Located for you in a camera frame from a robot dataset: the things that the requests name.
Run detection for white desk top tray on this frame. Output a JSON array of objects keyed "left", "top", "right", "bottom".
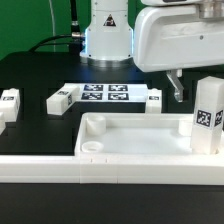
[{"left": 74, "top": 111, "right": 224, "bottom": 158}]

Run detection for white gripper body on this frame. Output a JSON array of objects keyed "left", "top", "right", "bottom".
[{"left": 134, "top": 3, "right": 224, "bottom": 72}]

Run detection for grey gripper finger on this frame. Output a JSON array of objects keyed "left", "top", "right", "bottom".
[{"left": 166, "top": 69, "right": 184, "bottom": 102}]

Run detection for white L-shaped fence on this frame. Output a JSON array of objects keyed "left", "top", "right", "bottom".
[{"left": 0, "top": 114, "right": 224, "bottom": 186}]

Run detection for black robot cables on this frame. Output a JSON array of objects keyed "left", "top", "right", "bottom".
[{"left": 28, "top": 0, "right": 86, "bottom": 53}]

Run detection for white marker base plate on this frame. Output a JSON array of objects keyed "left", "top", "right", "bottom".
[{"left": 65, "top": 83, "right": 148, "bottom": 102}]

